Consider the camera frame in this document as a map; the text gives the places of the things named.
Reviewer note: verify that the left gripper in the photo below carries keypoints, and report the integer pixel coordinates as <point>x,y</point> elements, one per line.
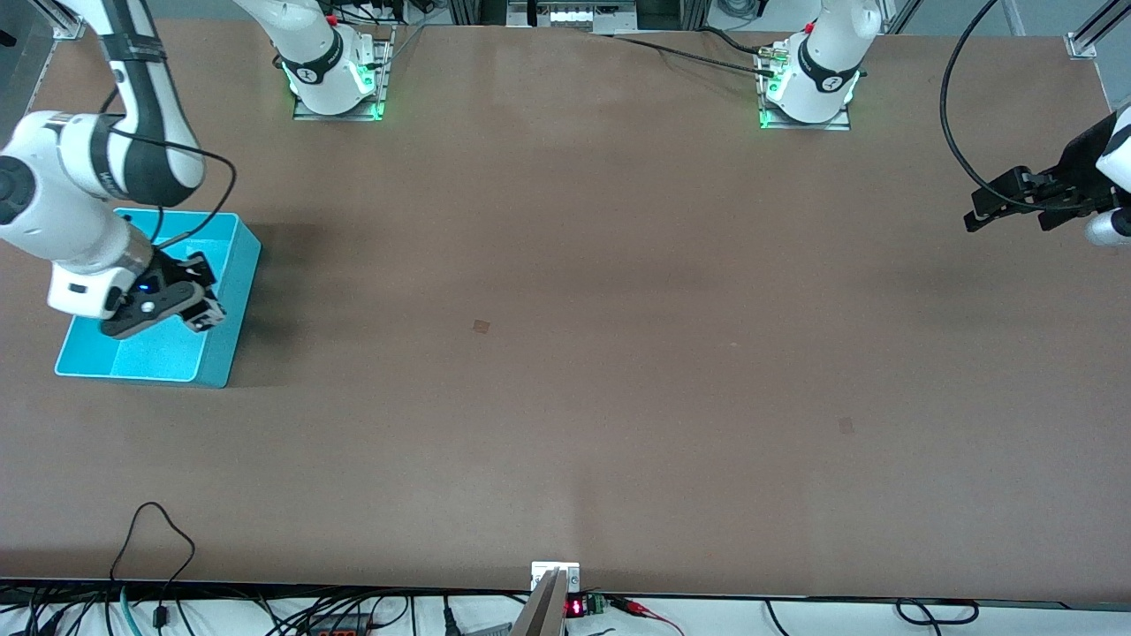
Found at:
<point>1075,170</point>

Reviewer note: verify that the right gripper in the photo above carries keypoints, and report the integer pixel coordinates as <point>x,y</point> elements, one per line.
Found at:
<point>174,268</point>

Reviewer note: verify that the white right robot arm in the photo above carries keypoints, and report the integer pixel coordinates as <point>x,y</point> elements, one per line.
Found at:
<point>53,221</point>

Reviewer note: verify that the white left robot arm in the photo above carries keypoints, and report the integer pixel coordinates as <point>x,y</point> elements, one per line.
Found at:
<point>822,62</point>

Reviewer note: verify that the turquoise plastic bin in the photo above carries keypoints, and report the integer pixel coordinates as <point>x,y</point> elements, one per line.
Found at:
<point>168,353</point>

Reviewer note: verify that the black orange power strip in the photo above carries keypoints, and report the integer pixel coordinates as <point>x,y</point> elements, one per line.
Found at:
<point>340,625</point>

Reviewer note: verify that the white mounting plate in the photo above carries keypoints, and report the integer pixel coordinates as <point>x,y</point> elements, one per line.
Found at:
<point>570,572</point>

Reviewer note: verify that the silver control equipment box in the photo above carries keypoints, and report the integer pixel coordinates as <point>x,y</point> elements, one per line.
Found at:
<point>570,16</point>

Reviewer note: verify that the red digit display module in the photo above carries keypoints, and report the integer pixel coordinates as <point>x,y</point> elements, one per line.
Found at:
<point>575,607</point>

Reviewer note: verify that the red black clip leads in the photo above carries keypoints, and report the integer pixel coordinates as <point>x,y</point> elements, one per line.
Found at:
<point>641,608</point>

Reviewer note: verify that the aluminium frame profile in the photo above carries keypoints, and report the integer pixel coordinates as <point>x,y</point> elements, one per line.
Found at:
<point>1091,35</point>
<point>62,25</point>

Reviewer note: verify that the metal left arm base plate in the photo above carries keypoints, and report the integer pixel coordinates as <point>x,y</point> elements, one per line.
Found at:
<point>800,124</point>

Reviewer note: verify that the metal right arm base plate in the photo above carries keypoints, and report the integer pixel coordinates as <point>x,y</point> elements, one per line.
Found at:
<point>382,79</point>

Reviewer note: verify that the grey metal camera bar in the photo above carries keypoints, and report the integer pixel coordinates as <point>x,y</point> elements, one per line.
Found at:
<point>541,614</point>

